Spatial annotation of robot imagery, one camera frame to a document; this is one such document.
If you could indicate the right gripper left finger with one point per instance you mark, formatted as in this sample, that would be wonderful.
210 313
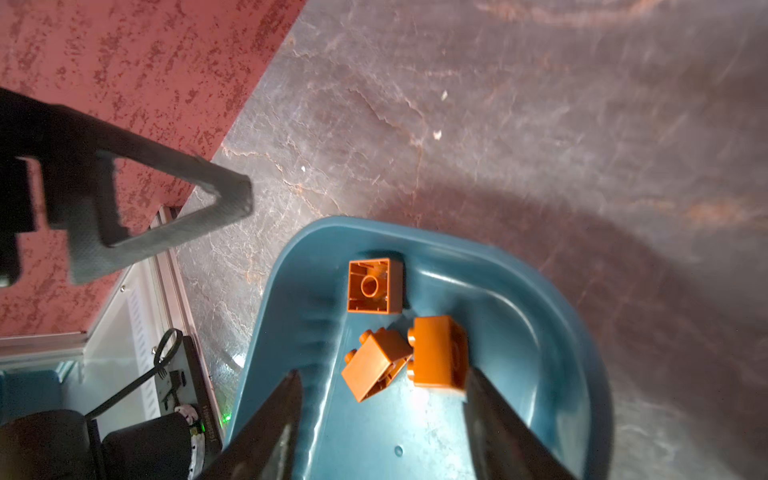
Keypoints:
265 447

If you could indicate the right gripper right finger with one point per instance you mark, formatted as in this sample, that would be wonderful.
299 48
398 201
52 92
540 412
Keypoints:
501 444

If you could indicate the orange small brick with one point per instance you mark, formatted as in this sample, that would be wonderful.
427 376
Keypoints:
375 286
373 367
440 357

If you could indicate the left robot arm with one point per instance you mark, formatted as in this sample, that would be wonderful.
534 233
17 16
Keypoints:
161 424

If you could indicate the left controller board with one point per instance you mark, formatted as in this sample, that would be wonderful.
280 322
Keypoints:
186 383

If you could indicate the left teal bin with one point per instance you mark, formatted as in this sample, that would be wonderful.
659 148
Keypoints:
384 326

